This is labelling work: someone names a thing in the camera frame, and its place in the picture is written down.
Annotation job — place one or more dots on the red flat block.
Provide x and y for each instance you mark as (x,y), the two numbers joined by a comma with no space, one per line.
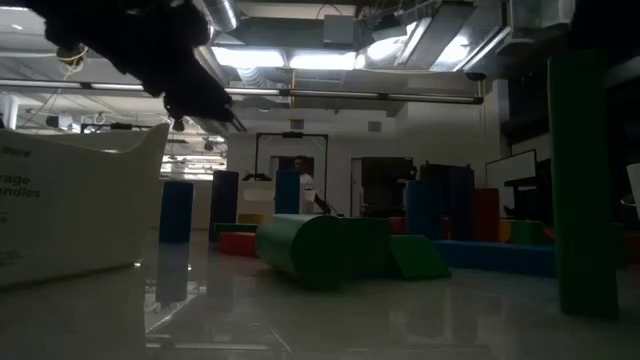
(237,245)

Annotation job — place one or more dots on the ceiling light panel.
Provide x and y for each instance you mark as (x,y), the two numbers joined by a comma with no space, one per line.
(247,57)
(322,61)

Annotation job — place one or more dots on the yellow flat block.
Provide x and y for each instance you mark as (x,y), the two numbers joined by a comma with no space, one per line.
(255,219)

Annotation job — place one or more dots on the white rectangular duct box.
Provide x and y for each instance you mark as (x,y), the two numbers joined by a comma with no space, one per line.
(542,12)

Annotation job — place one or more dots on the blue long rectangular block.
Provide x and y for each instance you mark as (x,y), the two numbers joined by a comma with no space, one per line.
(490,257)

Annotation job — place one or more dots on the white plastic storage bin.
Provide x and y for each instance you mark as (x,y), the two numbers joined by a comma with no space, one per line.
(75,210)
(635,190)
(255,197)
(202,205)

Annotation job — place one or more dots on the red rectangular block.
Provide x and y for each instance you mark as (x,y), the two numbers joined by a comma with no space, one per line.
(487,215)

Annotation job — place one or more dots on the rectangular metal ceiling duct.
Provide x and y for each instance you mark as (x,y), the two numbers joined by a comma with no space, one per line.
(440,35)

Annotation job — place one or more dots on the green square block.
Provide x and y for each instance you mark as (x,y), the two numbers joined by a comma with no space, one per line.
(235,229)

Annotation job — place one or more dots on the green cube block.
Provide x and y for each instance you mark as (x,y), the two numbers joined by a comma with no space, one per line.
(370,245)

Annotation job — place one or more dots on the blue cylinder block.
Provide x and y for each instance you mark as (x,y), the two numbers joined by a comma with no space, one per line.
(424,210)
(176,212)

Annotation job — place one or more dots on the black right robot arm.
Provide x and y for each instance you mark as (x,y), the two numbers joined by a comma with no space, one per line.
(610,20)

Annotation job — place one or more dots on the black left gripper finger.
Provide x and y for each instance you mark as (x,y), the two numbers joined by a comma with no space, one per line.
(200,102)
(236,119)

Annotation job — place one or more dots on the green rectangular block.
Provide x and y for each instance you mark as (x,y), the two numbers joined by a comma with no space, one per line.
(582,200)

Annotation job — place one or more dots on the black gantry frame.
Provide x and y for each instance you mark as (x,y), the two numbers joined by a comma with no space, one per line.
(257,160)

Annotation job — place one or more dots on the dark cabinet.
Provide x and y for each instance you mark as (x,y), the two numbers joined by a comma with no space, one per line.
(385,185)
(457,190)

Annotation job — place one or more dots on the green triangular block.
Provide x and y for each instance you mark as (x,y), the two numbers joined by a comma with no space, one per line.
(415,257)

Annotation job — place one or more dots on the black ceiling spotlight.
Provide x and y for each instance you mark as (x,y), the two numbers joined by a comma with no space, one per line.
(178,125)
(209,146)

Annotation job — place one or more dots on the white column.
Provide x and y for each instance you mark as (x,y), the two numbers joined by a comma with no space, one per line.
(9,112)

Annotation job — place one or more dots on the whiteboard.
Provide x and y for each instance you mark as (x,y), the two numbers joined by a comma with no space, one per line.
(510,175)

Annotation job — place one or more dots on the green cylinder block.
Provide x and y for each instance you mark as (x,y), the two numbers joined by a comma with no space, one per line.
(300,250)

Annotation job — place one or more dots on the long horizontal ceiling pipe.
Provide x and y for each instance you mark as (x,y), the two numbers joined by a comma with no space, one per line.
(350,94)

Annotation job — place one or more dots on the purple rectangular block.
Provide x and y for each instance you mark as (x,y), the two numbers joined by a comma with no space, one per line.
(224,205)

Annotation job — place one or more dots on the black ceiling device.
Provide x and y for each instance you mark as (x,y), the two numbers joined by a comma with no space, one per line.
(71,54)

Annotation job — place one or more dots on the person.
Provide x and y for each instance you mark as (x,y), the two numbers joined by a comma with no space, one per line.
(304,180)

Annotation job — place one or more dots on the round silver ceiling duct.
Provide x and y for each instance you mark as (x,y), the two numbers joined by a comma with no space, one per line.
(222,15)

